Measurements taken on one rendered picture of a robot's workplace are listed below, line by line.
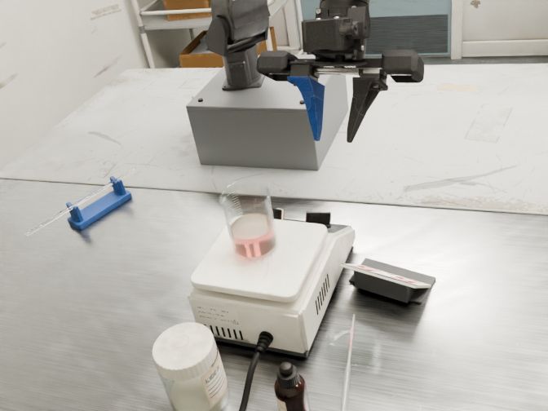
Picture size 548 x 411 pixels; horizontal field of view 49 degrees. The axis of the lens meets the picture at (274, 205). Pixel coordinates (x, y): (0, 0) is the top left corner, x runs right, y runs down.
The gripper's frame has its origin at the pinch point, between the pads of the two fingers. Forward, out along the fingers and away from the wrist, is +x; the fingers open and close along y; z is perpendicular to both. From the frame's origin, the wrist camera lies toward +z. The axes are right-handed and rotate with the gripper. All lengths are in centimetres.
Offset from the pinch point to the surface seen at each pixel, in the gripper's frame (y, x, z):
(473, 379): 18.0, 26.0, 7.0
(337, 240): 2.0, 14.8, 1.6
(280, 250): -2.4, 15.9, 7.8
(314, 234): 0.3, 14.0, 5.1
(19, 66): -150, -26, -100
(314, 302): 2.0, 20.8, 8.3
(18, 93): -150, -16, -100
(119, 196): -36.9, 12.8, -10.4
